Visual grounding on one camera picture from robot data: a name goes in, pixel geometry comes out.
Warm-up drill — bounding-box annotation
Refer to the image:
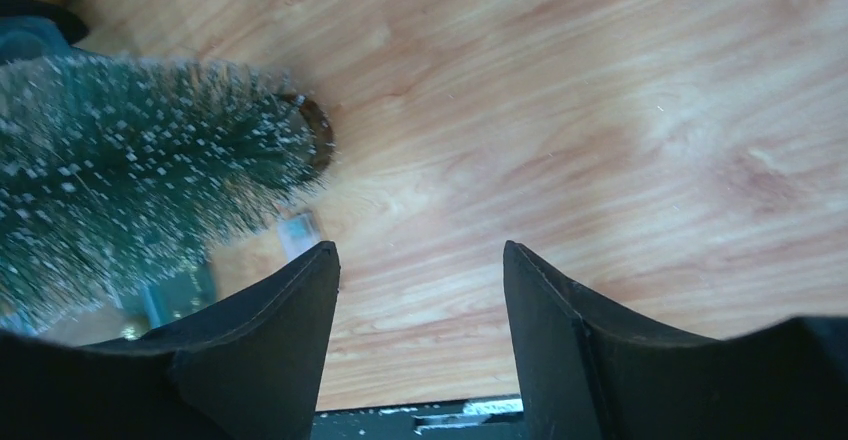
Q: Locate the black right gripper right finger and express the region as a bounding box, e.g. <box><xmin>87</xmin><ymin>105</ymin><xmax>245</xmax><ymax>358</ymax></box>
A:
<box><xmin>503</xmin><ymin>241</ymin><xmax>847</xmax><ymax>439</ymax></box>

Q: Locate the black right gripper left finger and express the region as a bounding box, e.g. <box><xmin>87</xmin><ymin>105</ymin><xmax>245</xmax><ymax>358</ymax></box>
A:
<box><xmin>1</xmin><ymin>241</ymin><xmax>340</xmax><ymax>439</ymax></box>

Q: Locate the small frosted christmas tree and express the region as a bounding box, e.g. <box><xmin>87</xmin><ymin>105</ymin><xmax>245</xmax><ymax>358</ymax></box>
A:
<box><xmin>1</xmin><ymin>54</ymin><xmax>335</xmax><ymax>330</ymax></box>

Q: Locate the gold bell ornament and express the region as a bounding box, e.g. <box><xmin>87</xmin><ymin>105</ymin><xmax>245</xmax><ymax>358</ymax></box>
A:
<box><xmin>120</xmin><ymin>316</ymin><xmax>152</xmax><ymax>341</ymax></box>

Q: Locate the clear plastic battery box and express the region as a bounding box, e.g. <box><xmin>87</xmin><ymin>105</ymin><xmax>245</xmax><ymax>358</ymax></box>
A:
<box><xmin>276</xmin><ymin>210</ymin><xmax>322</xmax><ymax>262</ymax></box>

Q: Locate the clear glass tray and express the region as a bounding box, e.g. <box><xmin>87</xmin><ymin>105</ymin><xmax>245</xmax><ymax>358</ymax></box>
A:
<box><xmin>1</xmin><ymin>265</ymin><xmax>217</xmax><ymax>346</ymax></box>

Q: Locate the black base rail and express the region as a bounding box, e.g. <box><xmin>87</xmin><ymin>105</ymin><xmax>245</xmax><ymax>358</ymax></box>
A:
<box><xmin>311</xmin><ymin>395</ymin><xmax>529</xmax><ymax>440</ymax></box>

